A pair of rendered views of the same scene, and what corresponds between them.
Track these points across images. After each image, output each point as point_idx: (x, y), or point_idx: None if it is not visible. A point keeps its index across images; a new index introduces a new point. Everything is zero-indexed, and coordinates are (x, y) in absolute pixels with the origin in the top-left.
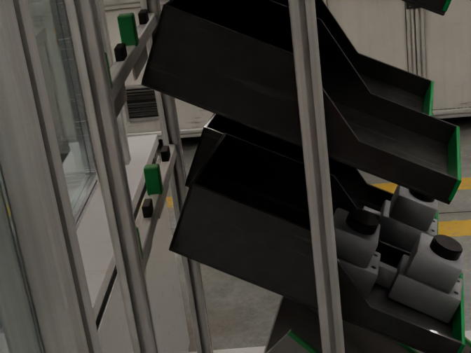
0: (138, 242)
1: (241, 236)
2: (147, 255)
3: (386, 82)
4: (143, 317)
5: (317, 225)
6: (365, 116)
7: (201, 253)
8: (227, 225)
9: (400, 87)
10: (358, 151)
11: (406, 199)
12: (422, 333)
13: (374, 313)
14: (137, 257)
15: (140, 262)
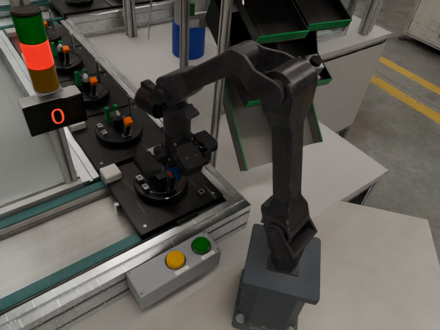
0: (188, 7)
1: (217, 24)
2: (201, 18)
3: (337, 10)
4: (182, 33)
5: (220, 28)
6: (285, 8)
7: (209, 25)
8: (215, 18)
9: (340, 16)
10: (241, 8)
11: (304, 59)
12: (241, 90)
13: (234, 74)
14: (184, 11)
15: (187, 14)
